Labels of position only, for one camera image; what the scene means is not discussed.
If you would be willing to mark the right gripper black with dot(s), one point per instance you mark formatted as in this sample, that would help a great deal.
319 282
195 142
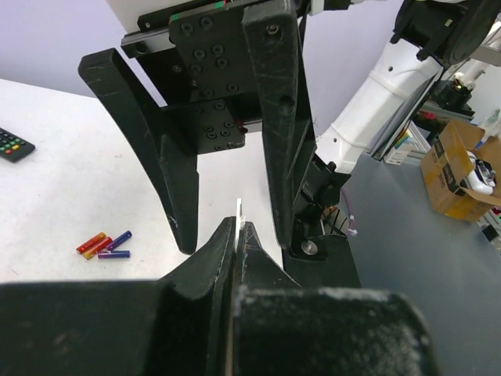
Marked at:
217 67

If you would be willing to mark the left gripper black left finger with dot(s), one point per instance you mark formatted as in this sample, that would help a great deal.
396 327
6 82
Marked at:
177 325

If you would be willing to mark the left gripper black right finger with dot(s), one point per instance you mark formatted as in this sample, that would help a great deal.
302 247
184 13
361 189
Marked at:
281 328

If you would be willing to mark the white battery cover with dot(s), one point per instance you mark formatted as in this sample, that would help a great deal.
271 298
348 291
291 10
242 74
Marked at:
240 221

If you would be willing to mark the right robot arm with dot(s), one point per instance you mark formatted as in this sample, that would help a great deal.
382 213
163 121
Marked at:
428 37

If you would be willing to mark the black TV remote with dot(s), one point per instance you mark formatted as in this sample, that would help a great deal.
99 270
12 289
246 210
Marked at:
13 148

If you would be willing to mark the blue battery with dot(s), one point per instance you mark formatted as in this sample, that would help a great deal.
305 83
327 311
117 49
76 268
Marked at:
103 255
118 241

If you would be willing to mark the red orange battery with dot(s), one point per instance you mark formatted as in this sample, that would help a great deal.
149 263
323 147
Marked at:
90 243
98 247

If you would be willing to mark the cardboard box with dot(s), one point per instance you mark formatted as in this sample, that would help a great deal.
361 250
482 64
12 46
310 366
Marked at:
447 164

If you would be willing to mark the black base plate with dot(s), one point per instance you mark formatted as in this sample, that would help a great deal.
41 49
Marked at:
321 261

